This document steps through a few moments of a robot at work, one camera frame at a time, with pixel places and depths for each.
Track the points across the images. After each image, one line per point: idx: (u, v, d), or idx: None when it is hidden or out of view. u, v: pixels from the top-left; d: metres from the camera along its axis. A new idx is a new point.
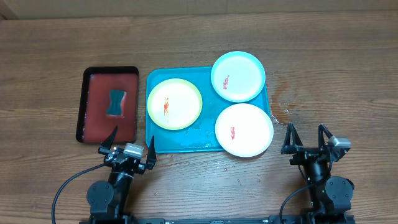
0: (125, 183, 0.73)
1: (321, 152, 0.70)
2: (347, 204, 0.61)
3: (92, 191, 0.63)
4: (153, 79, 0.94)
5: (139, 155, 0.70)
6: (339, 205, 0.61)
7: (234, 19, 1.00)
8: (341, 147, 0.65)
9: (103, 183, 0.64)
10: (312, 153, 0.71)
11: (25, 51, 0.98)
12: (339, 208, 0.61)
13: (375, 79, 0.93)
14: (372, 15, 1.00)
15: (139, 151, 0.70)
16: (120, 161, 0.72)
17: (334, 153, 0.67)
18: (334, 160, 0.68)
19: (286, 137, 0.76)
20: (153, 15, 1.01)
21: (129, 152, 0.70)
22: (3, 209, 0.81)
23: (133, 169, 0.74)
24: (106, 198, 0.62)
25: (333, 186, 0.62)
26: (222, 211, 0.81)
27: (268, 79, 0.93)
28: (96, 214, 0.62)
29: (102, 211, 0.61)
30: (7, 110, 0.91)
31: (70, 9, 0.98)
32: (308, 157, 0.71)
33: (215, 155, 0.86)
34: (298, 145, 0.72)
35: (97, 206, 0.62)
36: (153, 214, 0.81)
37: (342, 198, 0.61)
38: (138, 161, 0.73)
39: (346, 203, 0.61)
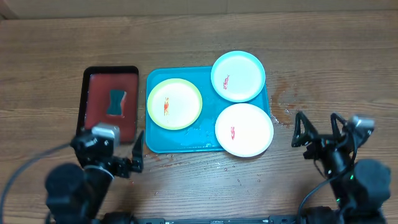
0: (102, 178, 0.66)
1: (341, 137, 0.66)
2: (385, 191, 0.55)
3: (53, 175, 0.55)
4: (153, 79, 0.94)
5: (112, 134, 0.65)
6: (375, 193, 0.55)
7: (234, 19, 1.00)
8: (364, 126, 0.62)
9: (66, 166, 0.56)
10: (330, 139, 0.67)
11: (25, 51, 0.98)
12: (375, 197, 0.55)
13: (375, 79, 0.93)
14: (372, 15, 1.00)
15: (111, 129, 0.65)
16: (89, 144, 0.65)
17: (358, 132, 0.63)
18: (359, 143, 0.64)
19: (297, 127, 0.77)
20: (153, 15, 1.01)
21: (100, 130, 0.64)
22: (3, 209, 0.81)
23: (111, 163, 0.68)
24: (70, 183, 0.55)
25: (365, 170, 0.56)
26: (222, 211, 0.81)
27: (268, 79, 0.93)
28: (54, 202, 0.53)
29: (61, 198, 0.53)
30: (7, 110, 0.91)
31: (70, 9, 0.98)
32: (326, 145, 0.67)
33: (215, 155, 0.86)
34: (312, 133, 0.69)
35: (56, 192, 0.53)
36: (154, 214, 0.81)
37: (379, 185, 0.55)
38: (111, 145, 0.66)
39: (382, 189, 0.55)
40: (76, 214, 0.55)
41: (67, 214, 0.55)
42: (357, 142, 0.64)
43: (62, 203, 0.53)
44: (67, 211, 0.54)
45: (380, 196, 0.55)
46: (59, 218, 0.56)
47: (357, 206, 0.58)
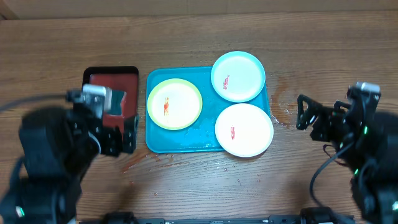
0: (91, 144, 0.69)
1: (349, 107, 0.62)
2: None
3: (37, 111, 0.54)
4: (153, 79, 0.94)
5: (102, 92, 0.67)
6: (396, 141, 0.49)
7: (234, 19, 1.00)
8: (370, 90, 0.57)
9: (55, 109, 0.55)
10: (337, 111, 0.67)
11: (25, 51, 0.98)
12: (395, 146, 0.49)
13: (375, 79, 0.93)
14: (372, 15, 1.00)
15: (102, 89, 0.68)
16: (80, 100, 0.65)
17: (364, 93, 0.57)
18: (367, 101, 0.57)
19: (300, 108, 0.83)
20: (153, 15, 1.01)
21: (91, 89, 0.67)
22: None
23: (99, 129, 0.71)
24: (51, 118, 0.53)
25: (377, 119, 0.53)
26: (222, 211, 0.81)
27: (268, 79, 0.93)
28: (28, 137, 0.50)
29: (35, 130, 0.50)
30: (7, 110, 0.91)
31: (70, 9, 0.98)
32: (332, 117, 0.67)
33: (216, 155, 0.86)
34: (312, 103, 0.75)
35: (34, 124, 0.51)
36: (154, 215, 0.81)
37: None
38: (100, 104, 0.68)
39: None
40: (50, 155, 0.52)
41: (41, 153, 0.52)
42: (365, 102, 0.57)
43: (35, 135, 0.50)
44: (41, 150, 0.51)
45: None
46: (33, 162, 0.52)
47: (378, 163, 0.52)
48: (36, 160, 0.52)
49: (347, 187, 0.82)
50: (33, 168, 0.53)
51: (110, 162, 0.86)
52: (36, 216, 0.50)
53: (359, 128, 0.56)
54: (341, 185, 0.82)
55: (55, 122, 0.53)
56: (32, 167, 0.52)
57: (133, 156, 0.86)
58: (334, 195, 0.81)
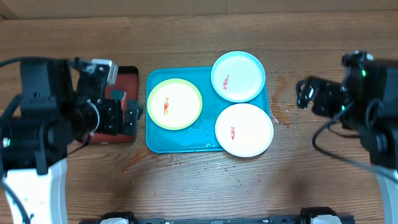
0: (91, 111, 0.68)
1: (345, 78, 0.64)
2: None
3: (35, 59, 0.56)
4: (153, 79, 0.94)
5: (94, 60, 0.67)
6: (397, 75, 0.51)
7: (234, 19, 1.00)
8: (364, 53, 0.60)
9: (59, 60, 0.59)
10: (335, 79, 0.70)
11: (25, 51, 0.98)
12: (393, 77, 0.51)
13: None
14: (372, 15, 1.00)
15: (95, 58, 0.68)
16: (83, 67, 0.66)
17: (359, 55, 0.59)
18: (361, 60, 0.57)
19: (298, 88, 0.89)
20: (152, 15, 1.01)
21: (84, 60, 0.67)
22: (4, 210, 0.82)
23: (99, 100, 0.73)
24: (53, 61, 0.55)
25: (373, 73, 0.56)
26: (222, 211, 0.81)
27: (268, 79, 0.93)
28: (31, 71, 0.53)
29: (37, 63, 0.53)
30: None
31: (69, 9, 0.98)
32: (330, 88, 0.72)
33: (216, 155, 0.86)
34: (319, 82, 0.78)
35: (35, 63, 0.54)
36: (154, 214, 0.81)
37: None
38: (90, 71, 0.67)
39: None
40: (46, 92, 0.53)
41: (41, 90, 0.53)
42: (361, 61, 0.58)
43: (35, 71, 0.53)
44: (38, 86, 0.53)
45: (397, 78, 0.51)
46: (28, 99, 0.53)
47: (382, 99, 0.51)
48: (33, 97, 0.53)
49: (346, 187, 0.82)
50: (27, 108, 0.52)
51: (110, 162, 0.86)
52: (24, 144, 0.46)
53: (359, 81, 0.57)
54: (341, 185, 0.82)
55: (57, 66, 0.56)
56: (26, 106, 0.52)
57: (133, 156, 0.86)
58: (334, 195, 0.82)
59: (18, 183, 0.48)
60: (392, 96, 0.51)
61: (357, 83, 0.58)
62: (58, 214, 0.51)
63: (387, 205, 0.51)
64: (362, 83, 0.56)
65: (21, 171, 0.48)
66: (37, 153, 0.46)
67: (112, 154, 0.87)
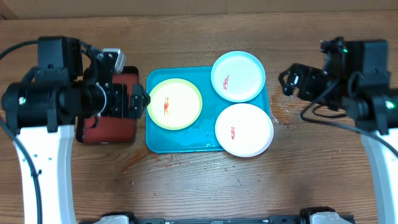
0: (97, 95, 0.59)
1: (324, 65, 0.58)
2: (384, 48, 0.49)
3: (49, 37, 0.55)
4: (153, 79, 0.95)
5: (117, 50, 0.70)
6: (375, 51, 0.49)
7: (234, 19, 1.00)
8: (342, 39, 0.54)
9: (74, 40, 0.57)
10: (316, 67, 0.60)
11: (25, 51, 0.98)
12: (372, 50, 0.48)
13: None
14: (372, 15, 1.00)
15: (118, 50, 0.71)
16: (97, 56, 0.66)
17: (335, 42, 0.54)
18: (341, 45, 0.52)
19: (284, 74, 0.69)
20: (153, 15, 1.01)
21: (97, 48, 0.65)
22: (4, 209, 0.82)
23: (107, 84, 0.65)
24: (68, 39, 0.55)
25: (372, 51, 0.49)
26: (222, 211, 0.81)
27: (269, 79, 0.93)
28: (46, 45, 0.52)
29: (53, 38, 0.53)
30: None
31: (69, 9, 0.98)
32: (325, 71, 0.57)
33: (215, 155, 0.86)
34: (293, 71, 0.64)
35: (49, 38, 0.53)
36: (153, 214, 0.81)
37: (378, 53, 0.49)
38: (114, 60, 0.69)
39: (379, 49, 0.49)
40: (60, 63, 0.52)
41: (55, 62, 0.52)
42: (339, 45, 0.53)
43: (50, 46, 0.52)
44: (53, 58, 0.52)
45: (377, 51, 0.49)
46: (43, 72, 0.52)
47: (362, 71, 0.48)
48: (46, 68, 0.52)
49: (347, 187, 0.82)
50: (40, 78, 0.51)
51: (109, 162, 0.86)
52: (38, 105, 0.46)
53: (340, 62, 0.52)
54: (341, 185, 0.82)
55: (71, 43, 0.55)
56: (39, 76, 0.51)
57: (133, 156, 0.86)
58: (334, 195, 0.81)
59: (31, 138, 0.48)
60: (372, 68, 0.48)
61: (338, 65, 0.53)
62: (64, 174, 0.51)
63: (375, 170, 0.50)
64: (342, 61, 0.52)
65: (33, 129, 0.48)
66: (50, 116, 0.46)
67: (112, 154, 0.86)
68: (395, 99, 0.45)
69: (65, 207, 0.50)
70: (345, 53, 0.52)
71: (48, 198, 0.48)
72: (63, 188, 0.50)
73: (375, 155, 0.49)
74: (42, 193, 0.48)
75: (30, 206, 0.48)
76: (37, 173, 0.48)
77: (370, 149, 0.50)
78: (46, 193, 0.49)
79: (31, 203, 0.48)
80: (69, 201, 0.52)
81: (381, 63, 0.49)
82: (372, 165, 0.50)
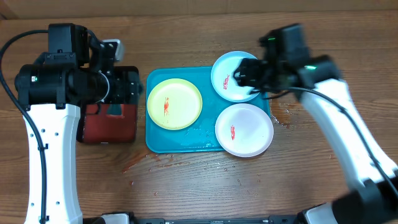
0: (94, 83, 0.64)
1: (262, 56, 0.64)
2: (298, 28, 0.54)
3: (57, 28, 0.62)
4: (153, 79, 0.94)
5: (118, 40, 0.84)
6: (293, 32, 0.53)
7: (234, 19, 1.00)
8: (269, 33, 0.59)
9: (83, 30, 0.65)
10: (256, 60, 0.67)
11: (25, 51, 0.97)
12: (291, 33, 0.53)
13: (375, 79, 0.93)
14: (372, 15, 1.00)
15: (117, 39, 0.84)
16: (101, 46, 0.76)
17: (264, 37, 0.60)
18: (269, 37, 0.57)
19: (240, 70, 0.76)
20: (153, 15, 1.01)
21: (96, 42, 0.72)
22: (4, 210, 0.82)
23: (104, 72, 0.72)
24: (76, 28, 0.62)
25: (290, 35, 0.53)
26: (222, 211, 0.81)
27: None
28: (56, 33, 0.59)
29: (63, 26, 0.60)
30: (7, 110, 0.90)
31: (69, 9, 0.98)
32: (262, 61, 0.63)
33: (216, 155, 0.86)
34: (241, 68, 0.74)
35: (58, 25, 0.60)
36: (153, 214, 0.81)
37: (296, 35, 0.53)
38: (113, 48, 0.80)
39: (298, 33, 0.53)
40: (69, 48, 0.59)
41: (64, 47, 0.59)
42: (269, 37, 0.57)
43: (60, 35, 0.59)
44: (63, 44, 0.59)
45: (294, 31, 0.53)
46: (53, 56, 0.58)
47: (288, 51, 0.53)
48: (56, 53, 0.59)
49: None
50: (49, 61, 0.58)
51: (109, 162, 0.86)
52: (49, 83, 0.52)
53: (271, 50, 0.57)
54: (341, 185, 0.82)
55: (79, 31, 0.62)
56: (48, 59, 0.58)
57: (133, 156, 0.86)
58: (334, 195, 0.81)
59: (41, 114, 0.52)
60: (295, 47, 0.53)
61: (269, 51, 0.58)
62: (68, 150, 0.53)
63: (324, 123, 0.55)
64: (270, 48, 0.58)
65: (42, 105, 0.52)
66: (58, 93, 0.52)
67: (112, 154, 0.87)
68: (316, 64, 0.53)
69: (67, 183, 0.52)
70: (273, 41, 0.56)
71: (51, 170, 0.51)
72: (66, 163, 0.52)
73: (318, 110, 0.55)
74: (47, 167, 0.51)
75: (37, 178, 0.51)
76: (44, 147, 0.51)
77: (311, 108, 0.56)
78: (51, 166, 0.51)
79: (37, 176, 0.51)
80: (72, 178, 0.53)
81: (300, 40, 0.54)
82: (319, 120, 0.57)
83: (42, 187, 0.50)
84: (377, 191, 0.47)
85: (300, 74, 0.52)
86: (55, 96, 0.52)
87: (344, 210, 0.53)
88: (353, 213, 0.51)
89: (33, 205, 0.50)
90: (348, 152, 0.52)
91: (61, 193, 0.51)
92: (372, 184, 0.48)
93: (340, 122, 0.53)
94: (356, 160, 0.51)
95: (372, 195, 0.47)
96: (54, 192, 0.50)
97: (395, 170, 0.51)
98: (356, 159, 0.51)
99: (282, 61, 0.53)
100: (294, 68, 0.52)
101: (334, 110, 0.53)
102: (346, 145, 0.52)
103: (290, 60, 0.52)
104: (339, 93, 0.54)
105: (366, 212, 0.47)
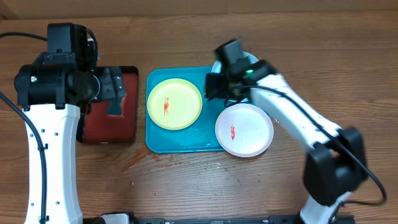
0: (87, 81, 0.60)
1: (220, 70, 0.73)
2: (235, 44, 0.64)
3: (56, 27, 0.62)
4: (152, 79, 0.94)
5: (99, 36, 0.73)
6: (231, 48, 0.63)
7: (234, 19, 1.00)
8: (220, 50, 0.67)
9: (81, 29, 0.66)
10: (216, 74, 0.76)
11: (25, 51, 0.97)
12: (229, 48, 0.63)
13: (375, 79, 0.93)
14: (372, 15, 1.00)
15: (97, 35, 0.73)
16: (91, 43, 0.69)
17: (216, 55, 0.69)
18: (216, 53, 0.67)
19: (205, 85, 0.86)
20: (153, 15, 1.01)
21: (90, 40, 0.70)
22: (4, 210, 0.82)
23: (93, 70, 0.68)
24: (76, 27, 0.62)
25: (230, 50, 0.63)
26: (222, 211, 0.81)
27: None
28: (56, 32, 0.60)
29: (62, 25, 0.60)
30: (7, 110, 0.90)
31: (69, 9, 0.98)
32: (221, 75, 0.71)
33: (215, 155, 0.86)
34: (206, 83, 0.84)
35: (58, 25, 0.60)
36: (154, 214, 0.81)
37: (234, 51, 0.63)
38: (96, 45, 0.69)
39: (233, 48, 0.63)
40: (68, 49, 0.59)
41: (63, 46, 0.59)
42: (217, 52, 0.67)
43: (60, 33, 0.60)
44: (61, 43, 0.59)
45: (232, 46, 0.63)
46: (53, 56, 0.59)
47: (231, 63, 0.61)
48: (56, 53, 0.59)
49: None
50: (48, 61, 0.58)
51: (109, 162, 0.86)
52: (49, 83, 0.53)
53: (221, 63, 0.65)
54: None
55: (78, 30, 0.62)
56: (48, 59, 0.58)
57: (133, 156, 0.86)
58: None
59: (41, 115, 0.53)
60: (236, 58, 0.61)
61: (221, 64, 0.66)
62: (69, 150, 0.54)
63: (275, 112, 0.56)
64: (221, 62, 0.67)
65: (41, 106, 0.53)
66: (58, 94, 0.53)
67: (112, 154, 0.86)
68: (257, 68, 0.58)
69: (68, 183, 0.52)
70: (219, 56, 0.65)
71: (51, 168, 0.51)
72: (66, 163, 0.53)
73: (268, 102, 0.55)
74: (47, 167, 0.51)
75: (37, 178, 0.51)
76: (43, 147, 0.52)
77: (262, 102, 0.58)
78: (51, 166, 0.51)
79: (38, 176, 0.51)
80: (72, 178, 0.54)
81: (240, 51, 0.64)
82: (272, 111, 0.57)
83: (42, 187, 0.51)
84: (328, 150, 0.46)
85: (245, 81, 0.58)
86: (55, 96, 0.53)
87: (308, 183, 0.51)
88: (319, 188, 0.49)
89: (33, 205, 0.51)
90: (296, 125, 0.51)
91: (61, 193, 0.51)
92: (321, 145, 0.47)
93: (286, 106, 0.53)
94: (304, 129, 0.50)
95: (325, 154, 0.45)
96: (54, 192, 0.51)
97: (337, 129, 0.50)
98: (303, 129, 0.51)
99: (230, 71, 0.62)
100: (241, 75, 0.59)
101: (273, 96, 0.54)
102: (293, 122, 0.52)
103: (234, 69, 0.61)
104: (277, 82, 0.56)
105: (322, 173, 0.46)
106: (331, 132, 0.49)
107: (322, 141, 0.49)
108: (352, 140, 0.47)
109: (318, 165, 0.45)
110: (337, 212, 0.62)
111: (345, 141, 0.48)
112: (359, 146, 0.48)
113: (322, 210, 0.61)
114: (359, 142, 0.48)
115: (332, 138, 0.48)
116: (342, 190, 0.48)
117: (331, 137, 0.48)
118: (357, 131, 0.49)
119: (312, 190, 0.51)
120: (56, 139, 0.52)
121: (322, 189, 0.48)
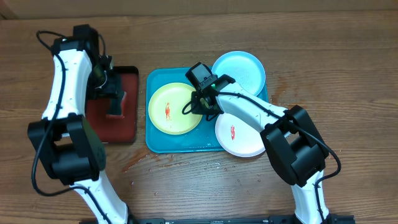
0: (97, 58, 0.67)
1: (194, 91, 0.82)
2: (200, 66, 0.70)
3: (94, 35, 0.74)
4: (153, 79, 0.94)
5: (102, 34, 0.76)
6: (194, 71, 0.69)
7: (234, 19, 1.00)
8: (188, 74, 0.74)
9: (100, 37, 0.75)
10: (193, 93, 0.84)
11: (25, 51, 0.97)
12: (194, 70, 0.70)
13: (375, 79, 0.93)
14: (372, 15, 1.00)
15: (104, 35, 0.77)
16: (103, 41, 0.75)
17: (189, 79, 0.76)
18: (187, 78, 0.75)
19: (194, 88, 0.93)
20: (152, 15, 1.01)
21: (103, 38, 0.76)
22: (4, 210, 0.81)
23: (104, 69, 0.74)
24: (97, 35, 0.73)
25: (196, 73, 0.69)
26: (222, 211, 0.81)
27: (268, 79, 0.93)
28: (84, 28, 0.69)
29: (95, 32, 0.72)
30: (7, 110, 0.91)
31: (69, 9, 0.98)
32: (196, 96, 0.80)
33: (215, 155, 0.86)
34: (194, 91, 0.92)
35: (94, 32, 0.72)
36: (154, 214, 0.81)
37: (200, 73, 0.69)
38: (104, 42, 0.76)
39: (199, 70, 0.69)
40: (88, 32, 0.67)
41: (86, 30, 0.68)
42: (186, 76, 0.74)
43: (86, 26, 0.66)
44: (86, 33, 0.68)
45: (198, 69, 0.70)
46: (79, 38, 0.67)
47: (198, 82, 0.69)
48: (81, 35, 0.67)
49: (347, 188, 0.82)
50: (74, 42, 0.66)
51: (109, 162, 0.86)
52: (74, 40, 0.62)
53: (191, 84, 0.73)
54: (341, 185, 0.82)
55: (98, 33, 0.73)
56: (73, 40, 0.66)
57: (133, 156, 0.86)
58: (334, 195, 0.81)
59: (68, 51, 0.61)
60: (203, 76, 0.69)
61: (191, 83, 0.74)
62: (82, 74, 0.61)
63: (237, 111, 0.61)
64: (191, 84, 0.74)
65: (67, 51, 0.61)
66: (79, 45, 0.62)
67: (112, 154, 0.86)
68: (216, 84, 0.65)
69: (79, 94, 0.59)
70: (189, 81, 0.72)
71: (70, 82, 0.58)
72: (79, 81, 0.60)
73: (229, 106, 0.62)
74: (66, 81, 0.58)
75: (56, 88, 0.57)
76: (65, 68, 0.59)
77: (227, 108, 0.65)
78: (69, 81, 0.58)
79: (56, 84, 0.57)
80: (81, 94, 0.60)
81: (206, 71, 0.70)
82: (236, 114, 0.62)
83: (60, 90, 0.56)
84: (278, 129, 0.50)
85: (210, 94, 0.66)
86: (78, 45, 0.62)
87: (275, 167, 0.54)
88: (280, 167, 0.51)
89: (52, 102, 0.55)
90: (252, 116, 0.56)
91: (74, 94, 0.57)
92: (270, 126, 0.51)
93: (242, 102, 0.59)
94: (258, 117, 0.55)
95: (275, 133, 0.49)
96: (69, 92, 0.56)
97: (285, 109, 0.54)
98: (257, 117, 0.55)
99: (200, 91, 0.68)
100: (208, 91, 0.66)
101: (232, 98, 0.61)
102: (249, 114, 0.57)
103: (203, 87, 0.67)
104: (234, 87, 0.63)
105: (276, 150, 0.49)
106: (280, 114, 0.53)
107: (273, 122, 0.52)
108: (298, 119, 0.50)
109: (270, 143, 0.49)
110: (322, 200, 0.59)
111: (294, 121, 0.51)
112: (306, 125, 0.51)
113: (304, 197, 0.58)
114: (306, 121, 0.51)
115: (280, 118, 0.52)
116: (305, 167, 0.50)
117: (280, 117, 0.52)
118: (302, 108, 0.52)
119: (280, 173, 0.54)
120: (75, 60, 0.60)
121: (283, 168, 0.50)
